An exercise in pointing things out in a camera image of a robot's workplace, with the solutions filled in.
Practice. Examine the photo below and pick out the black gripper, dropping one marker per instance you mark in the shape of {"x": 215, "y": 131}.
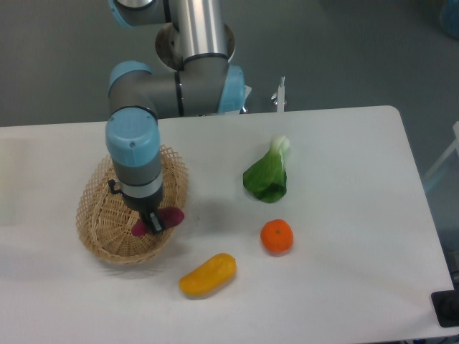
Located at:
{"x": 143, "y": 199}

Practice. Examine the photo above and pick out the purple sweet potato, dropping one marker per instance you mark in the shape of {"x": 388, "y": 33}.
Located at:
{"x": 171, "y": 216}

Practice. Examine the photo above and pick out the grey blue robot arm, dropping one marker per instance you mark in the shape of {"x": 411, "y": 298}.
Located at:
{"x": 139, "y": 98}

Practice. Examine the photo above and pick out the woven wicker basket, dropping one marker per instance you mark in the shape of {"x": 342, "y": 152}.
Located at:
{"x": 104, "y": 222}

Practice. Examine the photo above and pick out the yellow mango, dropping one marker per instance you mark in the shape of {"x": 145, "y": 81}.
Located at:
{"x": 209, "y": 276}

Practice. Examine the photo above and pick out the orange tangerine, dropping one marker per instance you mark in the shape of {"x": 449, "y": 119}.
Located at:
{"x": 277, "y": 236}

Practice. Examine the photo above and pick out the green bok choy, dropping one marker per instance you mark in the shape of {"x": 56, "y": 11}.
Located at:
{"x": 266, "y": 179}

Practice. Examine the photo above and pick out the black device at table edge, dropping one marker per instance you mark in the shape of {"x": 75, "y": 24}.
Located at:
{"x": 445, "y": 304}

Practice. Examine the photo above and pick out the blue object top right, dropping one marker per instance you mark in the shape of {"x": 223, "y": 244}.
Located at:
{"x": 449, "y": 17}

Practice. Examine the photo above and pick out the white metal bracket post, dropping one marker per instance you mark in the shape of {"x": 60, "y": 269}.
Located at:
{"x": 278, "y": 99}

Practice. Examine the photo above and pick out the white frame at right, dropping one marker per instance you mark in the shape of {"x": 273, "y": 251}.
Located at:
{"x": 443, "y": 164}

